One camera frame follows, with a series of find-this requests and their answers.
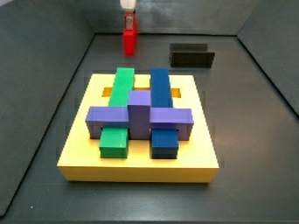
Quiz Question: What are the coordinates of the black block holder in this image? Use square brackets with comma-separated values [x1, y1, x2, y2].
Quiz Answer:
[170, 43, 215, 68]

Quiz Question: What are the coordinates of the green long bar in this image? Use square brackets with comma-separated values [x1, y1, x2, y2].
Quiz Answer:
[99, 67, 135, 158]

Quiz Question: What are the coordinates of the yellow base board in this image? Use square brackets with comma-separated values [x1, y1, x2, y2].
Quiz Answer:
[58, 73, 219, 183]

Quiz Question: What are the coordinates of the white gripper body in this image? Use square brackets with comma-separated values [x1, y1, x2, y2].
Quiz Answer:
[120, 0, 136, 11]

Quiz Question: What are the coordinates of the red cross-shaped block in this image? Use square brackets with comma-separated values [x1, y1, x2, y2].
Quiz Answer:
[123, 12, 138, 56]

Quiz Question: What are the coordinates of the dark blue long bar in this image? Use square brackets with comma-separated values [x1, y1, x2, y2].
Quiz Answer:
[151, 68, 179, 159]

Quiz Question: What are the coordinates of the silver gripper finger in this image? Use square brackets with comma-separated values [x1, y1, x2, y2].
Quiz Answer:
[126, 16, 135, 30]

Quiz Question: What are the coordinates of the purple cross-shaped block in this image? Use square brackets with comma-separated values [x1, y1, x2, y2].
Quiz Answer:
[86, 90, 194, 141]

